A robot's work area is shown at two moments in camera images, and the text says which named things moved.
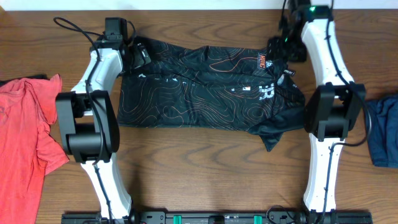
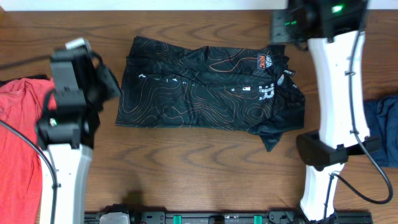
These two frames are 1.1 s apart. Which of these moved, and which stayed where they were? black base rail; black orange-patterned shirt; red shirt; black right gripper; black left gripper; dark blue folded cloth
Moved: black right gripper; black left gripper
Stayed: red shirt; black base rail; black orange-patterned shirt; dark blue folded cloth
